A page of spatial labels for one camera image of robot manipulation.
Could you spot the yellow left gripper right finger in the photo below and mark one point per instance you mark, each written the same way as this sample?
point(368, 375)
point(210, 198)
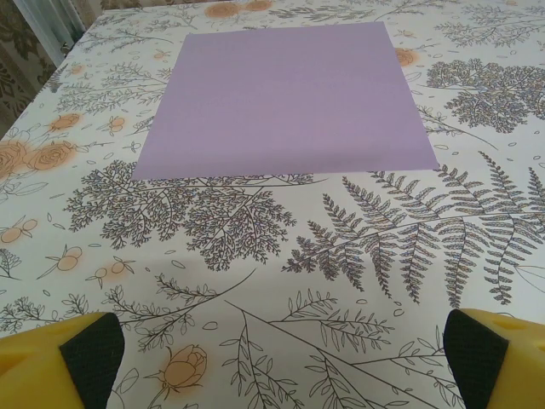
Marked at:
point(506, 366)

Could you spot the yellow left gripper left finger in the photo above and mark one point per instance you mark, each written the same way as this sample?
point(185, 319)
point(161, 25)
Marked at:
point(38, 366)

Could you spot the floral tablecloth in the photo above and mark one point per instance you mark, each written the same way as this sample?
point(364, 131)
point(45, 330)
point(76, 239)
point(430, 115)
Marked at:
point(272, 255)

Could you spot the aluminium frame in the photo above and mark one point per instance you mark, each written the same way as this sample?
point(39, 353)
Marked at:
point(47, 30)

